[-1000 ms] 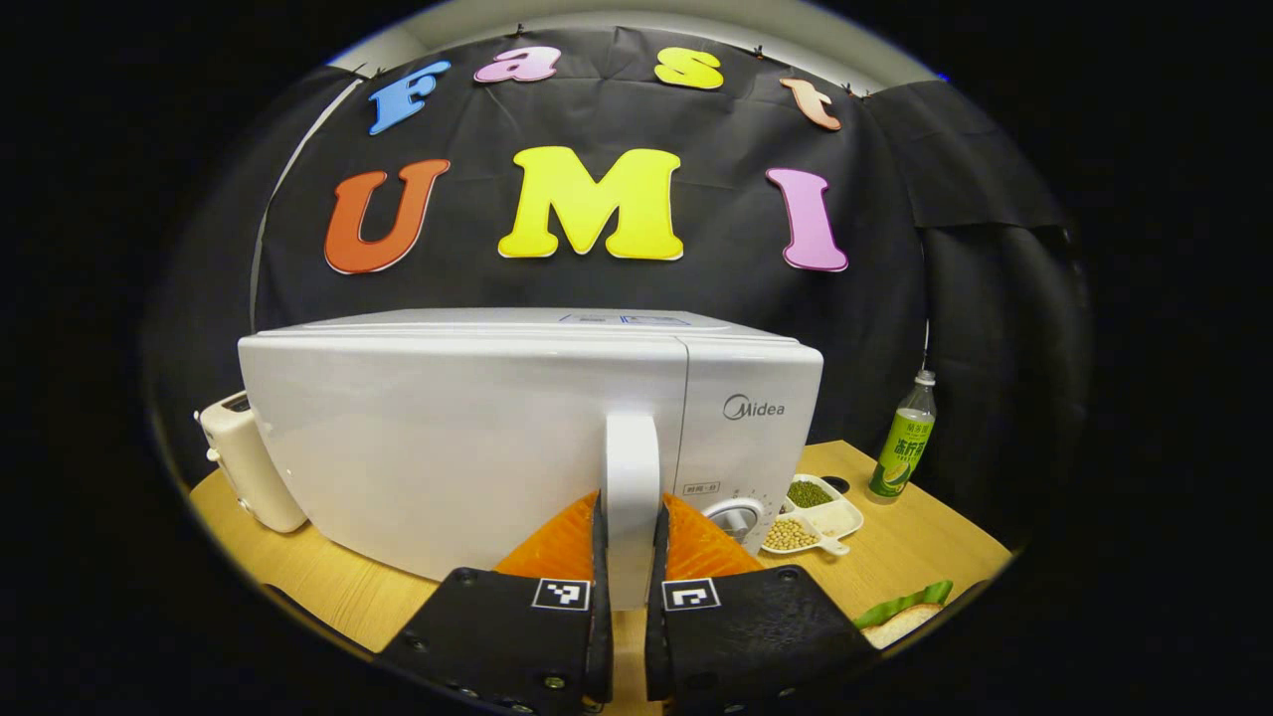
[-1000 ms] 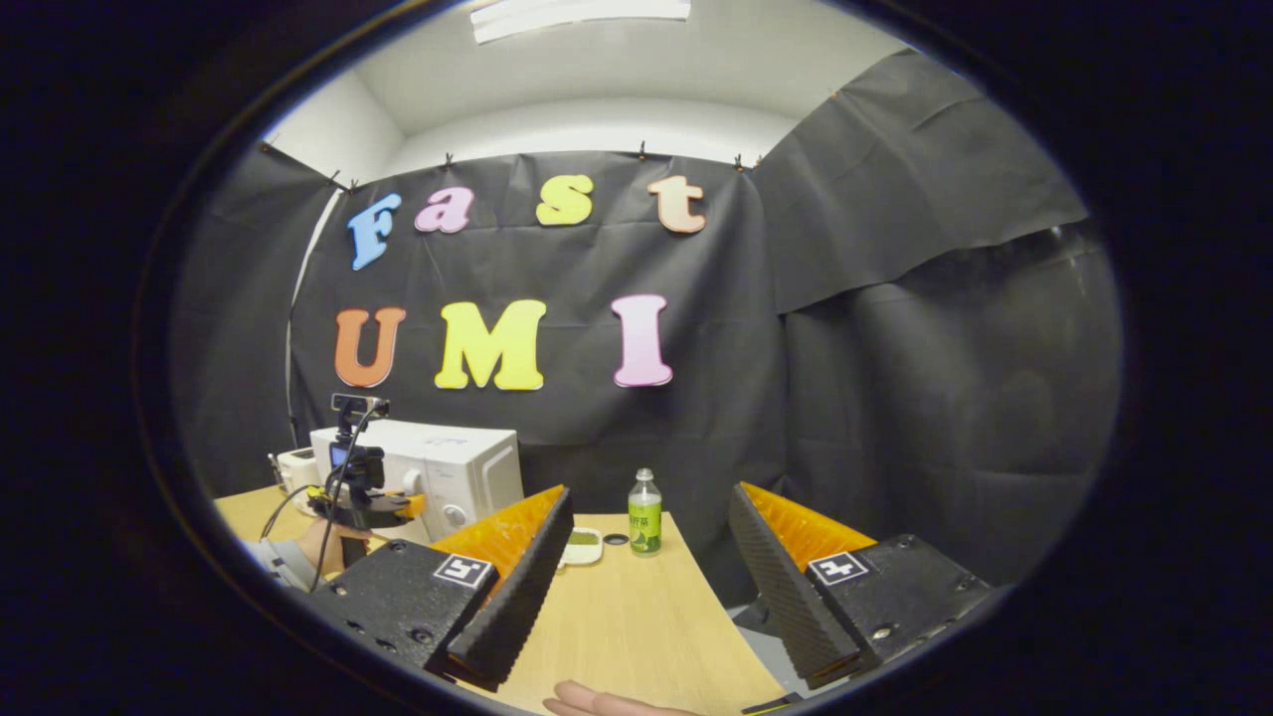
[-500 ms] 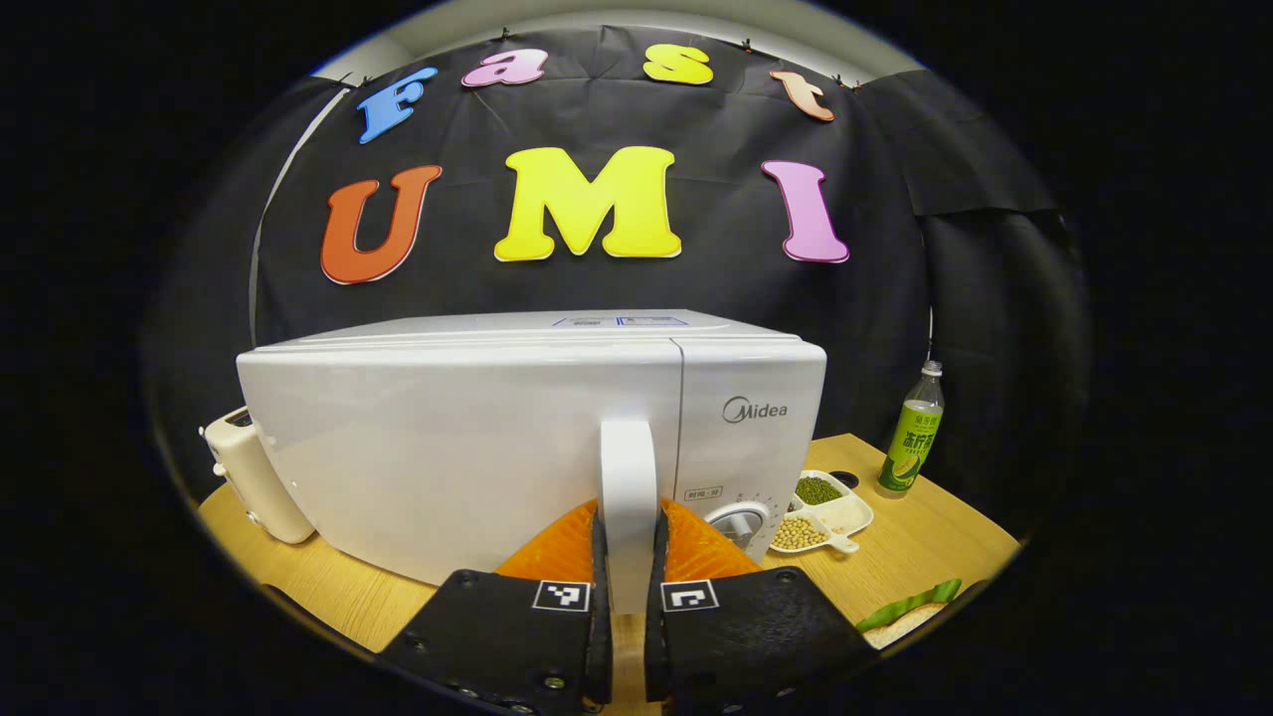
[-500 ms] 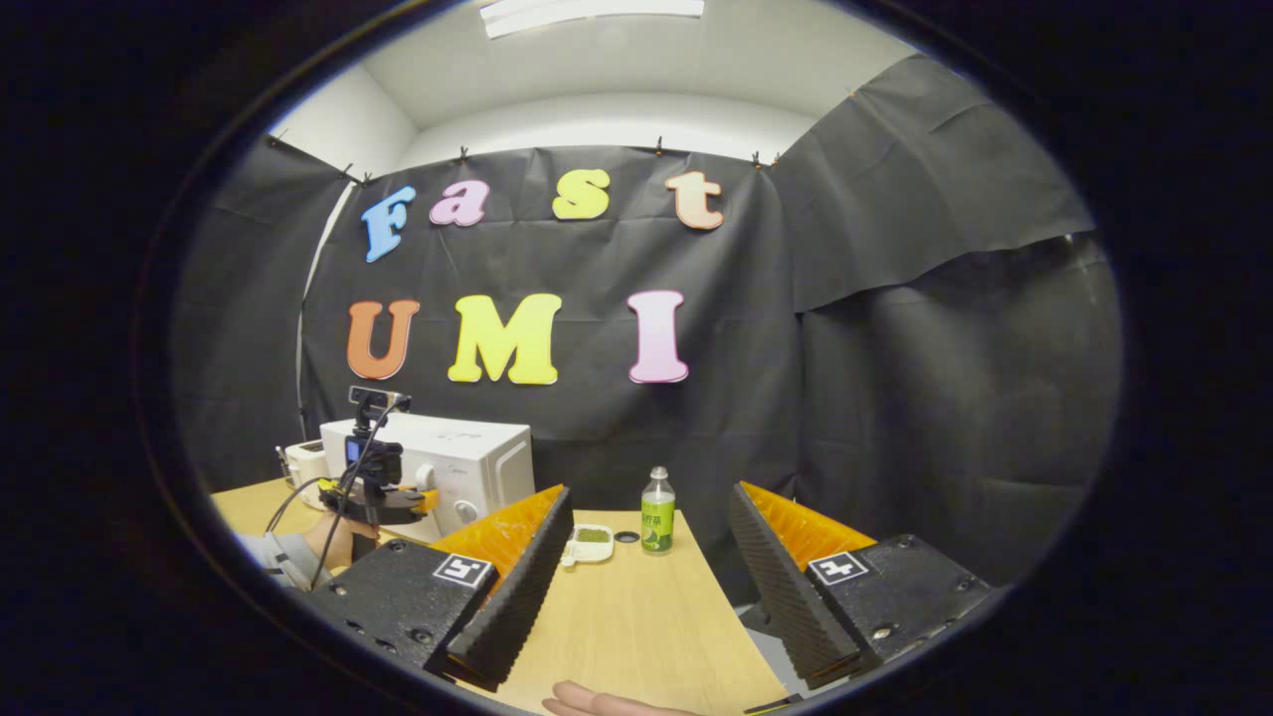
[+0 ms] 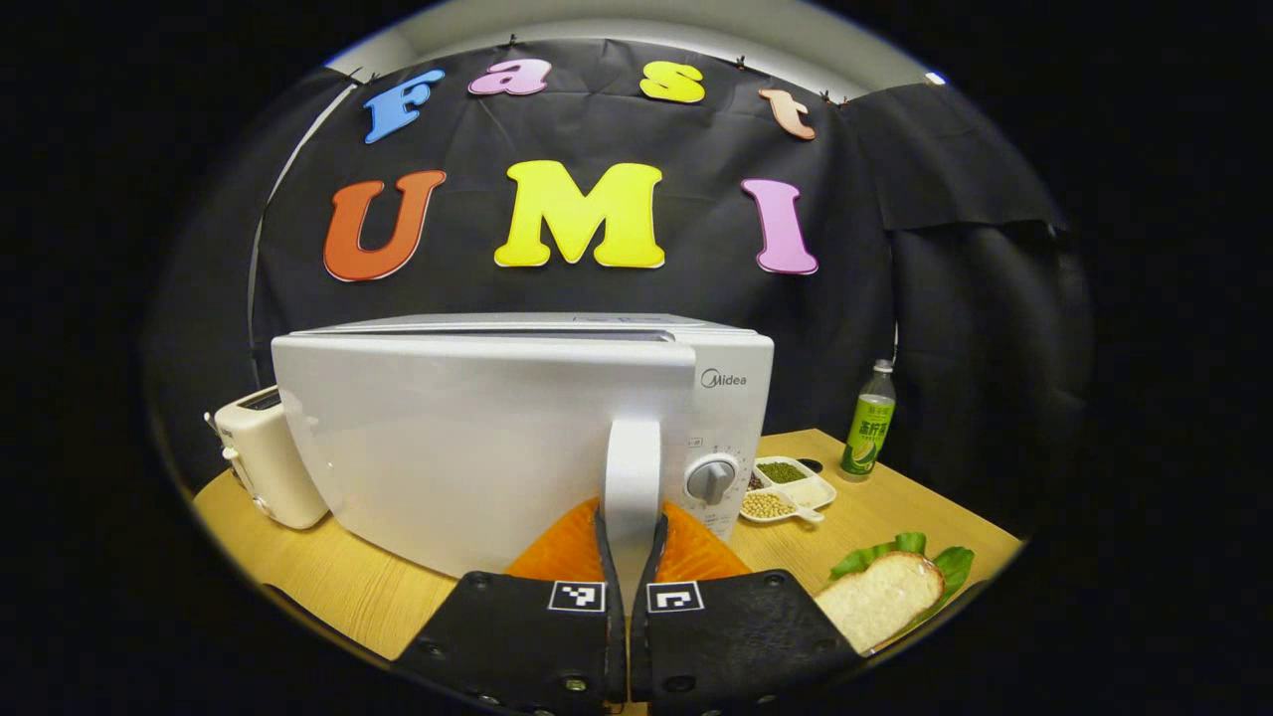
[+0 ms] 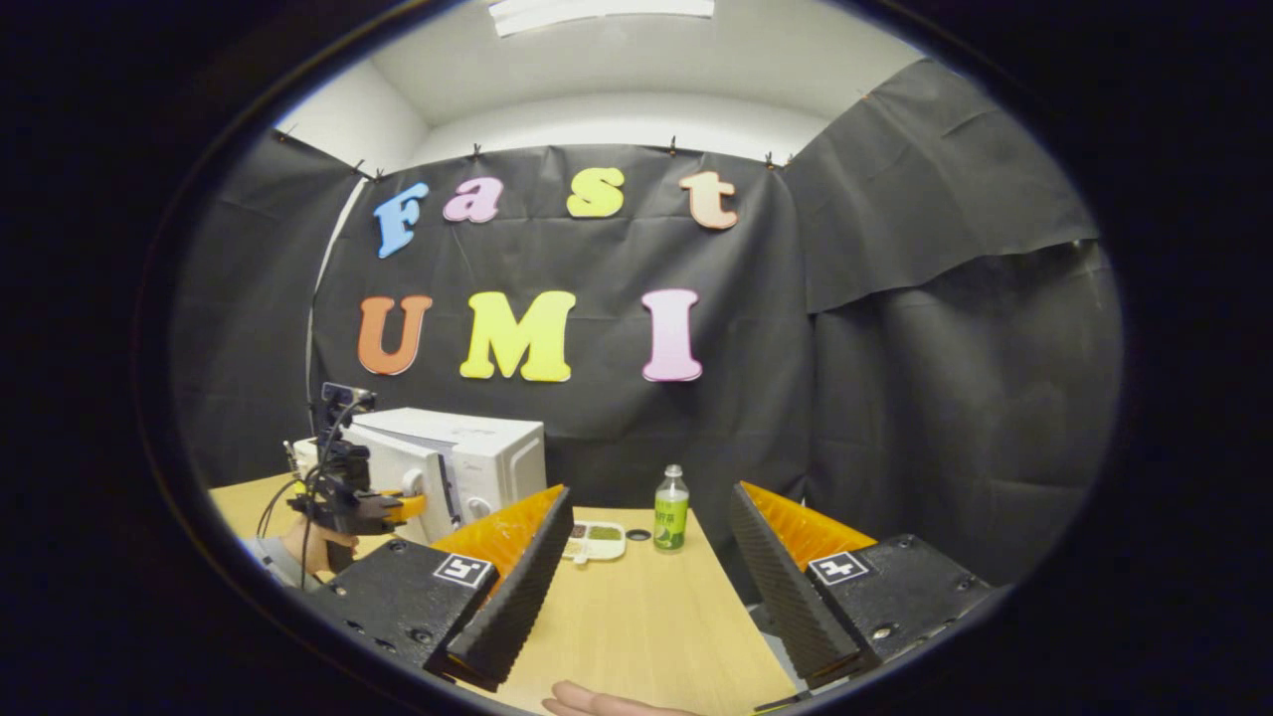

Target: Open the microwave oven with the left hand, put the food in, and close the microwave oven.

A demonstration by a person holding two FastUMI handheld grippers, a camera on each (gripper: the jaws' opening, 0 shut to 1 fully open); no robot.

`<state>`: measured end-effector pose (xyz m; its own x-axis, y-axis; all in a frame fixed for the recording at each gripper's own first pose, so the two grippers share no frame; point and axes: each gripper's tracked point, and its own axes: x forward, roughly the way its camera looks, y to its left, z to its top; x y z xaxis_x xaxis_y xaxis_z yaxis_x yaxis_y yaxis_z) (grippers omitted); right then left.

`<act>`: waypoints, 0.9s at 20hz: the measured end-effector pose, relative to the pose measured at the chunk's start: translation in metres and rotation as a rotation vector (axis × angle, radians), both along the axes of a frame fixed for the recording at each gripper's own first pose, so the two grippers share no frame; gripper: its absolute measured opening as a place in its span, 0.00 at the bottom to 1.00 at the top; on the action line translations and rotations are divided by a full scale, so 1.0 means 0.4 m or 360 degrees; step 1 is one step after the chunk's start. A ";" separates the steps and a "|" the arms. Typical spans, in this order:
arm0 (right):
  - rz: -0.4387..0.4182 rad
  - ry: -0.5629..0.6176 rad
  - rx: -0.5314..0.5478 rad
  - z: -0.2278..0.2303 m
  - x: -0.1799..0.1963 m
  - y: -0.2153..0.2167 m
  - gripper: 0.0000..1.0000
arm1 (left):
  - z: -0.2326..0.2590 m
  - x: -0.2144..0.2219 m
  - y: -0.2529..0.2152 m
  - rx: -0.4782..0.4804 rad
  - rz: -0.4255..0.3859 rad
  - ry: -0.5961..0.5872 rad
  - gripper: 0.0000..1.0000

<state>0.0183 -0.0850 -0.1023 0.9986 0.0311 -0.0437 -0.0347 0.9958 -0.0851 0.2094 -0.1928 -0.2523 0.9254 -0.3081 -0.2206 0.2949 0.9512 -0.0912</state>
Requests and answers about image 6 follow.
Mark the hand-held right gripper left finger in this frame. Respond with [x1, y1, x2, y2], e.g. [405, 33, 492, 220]
[298, 484, 576, 694]

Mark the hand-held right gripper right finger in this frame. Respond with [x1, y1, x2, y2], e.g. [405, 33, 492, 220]
[729, 481, 1000, 692]

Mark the white microwave oven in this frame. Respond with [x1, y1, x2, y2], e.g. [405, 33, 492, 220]
[293, 408, 548, 546]

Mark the white divided snack tray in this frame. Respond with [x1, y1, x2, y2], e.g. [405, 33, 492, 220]
[560, 520, 628, 565]

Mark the green drink bottle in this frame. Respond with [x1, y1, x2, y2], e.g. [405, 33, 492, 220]
[653, 464, 690, 552]

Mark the black backdrop cloth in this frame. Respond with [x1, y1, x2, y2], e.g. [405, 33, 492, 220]
[169, 58, 1125, 588]

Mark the large ceiling light panel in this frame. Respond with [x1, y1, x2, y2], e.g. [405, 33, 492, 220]
[487, 0, 715, 38]

